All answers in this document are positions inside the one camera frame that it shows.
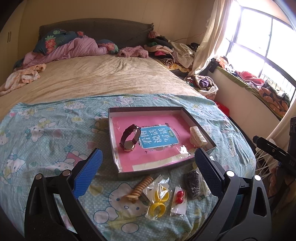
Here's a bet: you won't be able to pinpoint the white tube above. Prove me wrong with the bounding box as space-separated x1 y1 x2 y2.
199 175 211 197

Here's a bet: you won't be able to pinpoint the black beaded item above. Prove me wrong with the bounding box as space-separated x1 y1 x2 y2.
184 170 200 199

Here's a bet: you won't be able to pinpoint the cream plastic hair claw clip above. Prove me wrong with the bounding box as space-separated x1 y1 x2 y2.
190 126 208 147

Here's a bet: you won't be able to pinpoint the red ball earrings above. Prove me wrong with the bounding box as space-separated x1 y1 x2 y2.
170 186 187 216

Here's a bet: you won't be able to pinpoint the maroon leather strap wristwatch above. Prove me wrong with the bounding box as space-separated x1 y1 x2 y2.
119 124 141 152

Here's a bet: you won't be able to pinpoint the amber spiral hair tie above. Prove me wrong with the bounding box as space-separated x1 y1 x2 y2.
125 176 154 202

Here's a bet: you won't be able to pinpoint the yellow bangles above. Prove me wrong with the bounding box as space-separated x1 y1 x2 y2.
142 175 171 220

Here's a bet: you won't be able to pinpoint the hello kitty teal blanket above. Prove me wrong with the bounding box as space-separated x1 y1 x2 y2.
1 94 255 240

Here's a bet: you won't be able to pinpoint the clothes on window ledge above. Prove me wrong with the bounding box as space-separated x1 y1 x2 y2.
213 57 290 120

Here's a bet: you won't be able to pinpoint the red plastic box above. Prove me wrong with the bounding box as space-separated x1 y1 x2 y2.
216 102 230 117

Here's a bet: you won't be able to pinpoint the shallow dark cardboard box tray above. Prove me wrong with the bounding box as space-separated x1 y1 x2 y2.
108 106 216 175

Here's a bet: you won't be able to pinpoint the bag stuffed with clothes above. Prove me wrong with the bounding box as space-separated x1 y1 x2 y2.
184 74 219 101

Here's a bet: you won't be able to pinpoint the beige bed sheet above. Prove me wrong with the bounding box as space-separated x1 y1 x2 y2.
1 55 201 118

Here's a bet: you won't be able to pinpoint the peach child garment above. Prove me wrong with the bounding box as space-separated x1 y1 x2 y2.
0 64 46 96

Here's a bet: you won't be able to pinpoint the pile of mixed clothes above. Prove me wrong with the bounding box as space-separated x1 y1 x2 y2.
144 31 199 72

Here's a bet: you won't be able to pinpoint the pink crumpled quilt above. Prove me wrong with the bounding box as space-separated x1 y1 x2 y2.
21 36 108 69

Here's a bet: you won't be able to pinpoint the pink fuzzy garment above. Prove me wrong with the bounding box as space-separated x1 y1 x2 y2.
117 46 149 58

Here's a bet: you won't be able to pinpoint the floral dark blue pillow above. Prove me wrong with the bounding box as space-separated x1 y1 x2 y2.
33 28 119 55

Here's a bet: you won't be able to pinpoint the cream curtain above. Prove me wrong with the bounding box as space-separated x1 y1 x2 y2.
189 0 233 75

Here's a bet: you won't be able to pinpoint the dark green headboard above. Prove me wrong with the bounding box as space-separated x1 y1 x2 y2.
38 18 154 49

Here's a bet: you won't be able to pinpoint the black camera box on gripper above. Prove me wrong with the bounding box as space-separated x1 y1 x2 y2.
287 116 296 155

